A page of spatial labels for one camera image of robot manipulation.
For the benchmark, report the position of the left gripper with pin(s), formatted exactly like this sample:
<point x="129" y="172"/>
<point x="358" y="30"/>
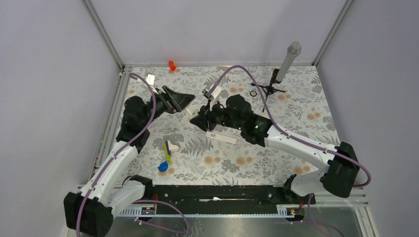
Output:
<point x="174" y="101"/>

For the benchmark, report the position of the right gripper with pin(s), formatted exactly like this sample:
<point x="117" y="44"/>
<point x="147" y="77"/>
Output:
<point x="204" y="114"/>

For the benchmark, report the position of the white remote battery cover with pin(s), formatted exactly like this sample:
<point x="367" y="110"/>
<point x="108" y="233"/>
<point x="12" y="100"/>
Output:
<point x="221" y="137"/>

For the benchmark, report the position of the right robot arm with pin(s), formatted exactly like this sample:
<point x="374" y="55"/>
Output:
<point x="337" y="169"/>

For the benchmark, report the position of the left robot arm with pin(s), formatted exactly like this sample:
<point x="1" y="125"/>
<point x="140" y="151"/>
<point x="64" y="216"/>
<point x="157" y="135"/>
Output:
<point x="91" y="210"/>

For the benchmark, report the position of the red toy block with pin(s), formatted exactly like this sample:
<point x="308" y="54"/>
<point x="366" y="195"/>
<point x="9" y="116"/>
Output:
<point x="171" y="65"/>

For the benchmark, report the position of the floral tablecloth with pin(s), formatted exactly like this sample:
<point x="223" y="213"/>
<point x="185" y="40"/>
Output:
<point x="303" y="109"/>

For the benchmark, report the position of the black microphone tripod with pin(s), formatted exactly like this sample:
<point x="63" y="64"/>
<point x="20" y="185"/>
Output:
<point x="270" y="89"/>

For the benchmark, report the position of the grey microphone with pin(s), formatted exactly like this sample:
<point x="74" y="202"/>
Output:
<point x="293" y="51"/>

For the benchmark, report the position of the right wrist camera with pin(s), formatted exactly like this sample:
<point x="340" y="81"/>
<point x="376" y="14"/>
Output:
<point x="211" y="92"/>

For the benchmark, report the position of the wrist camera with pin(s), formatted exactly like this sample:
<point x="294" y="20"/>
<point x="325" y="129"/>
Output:
<point x="150" y="79"/>
<point x="211" y="92"/>

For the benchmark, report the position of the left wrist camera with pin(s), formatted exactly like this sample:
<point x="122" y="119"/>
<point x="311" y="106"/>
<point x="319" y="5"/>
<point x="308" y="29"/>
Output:
<point x="150" y="79"/>

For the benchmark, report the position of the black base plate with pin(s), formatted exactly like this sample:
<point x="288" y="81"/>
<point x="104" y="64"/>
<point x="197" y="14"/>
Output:
<point x="214" y="200"/>

